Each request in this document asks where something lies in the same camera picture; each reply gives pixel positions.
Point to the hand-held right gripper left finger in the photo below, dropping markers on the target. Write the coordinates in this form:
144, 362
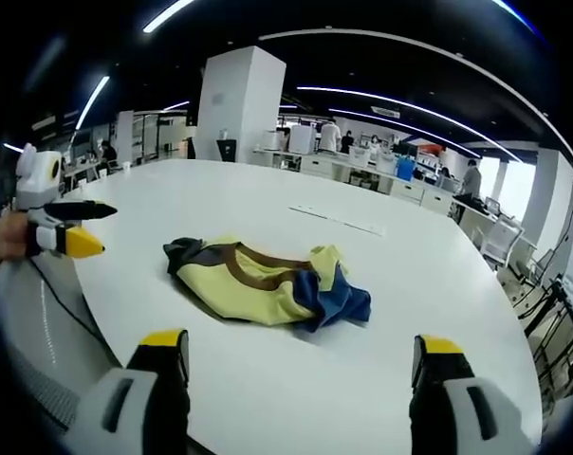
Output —
125, 407

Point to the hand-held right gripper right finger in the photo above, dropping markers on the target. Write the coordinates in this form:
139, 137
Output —
462, 407

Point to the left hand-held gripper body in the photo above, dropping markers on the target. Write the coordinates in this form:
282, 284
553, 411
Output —
39, 177

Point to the yellow and blue garment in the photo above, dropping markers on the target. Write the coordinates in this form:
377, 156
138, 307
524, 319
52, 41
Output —
263, 284

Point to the person's left hand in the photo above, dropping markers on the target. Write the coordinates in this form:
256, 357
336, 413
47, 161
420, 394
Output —
9, 237

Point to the black floor sign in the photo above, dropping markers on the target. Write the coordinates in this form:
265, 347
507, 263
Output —
227, 151

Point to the white mesh chair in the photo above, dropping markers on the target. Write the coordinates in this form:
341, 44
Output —
501, 242

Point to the white square pillar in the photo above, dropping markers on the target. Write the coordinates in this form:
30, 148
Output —
236, 102

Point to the white box appliance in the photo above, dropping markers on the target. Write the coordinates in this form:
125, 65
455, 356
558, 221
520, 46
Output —
302, 138

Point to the blue bin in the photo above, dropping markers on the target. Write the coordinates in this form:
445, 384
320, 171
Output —
404, 169

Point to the white cabinet row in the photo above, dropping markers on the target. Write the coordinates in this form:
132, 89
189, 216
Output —
362, 177

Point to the black metal frame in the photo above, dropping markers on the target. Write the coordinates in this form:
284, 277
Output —
559, 332

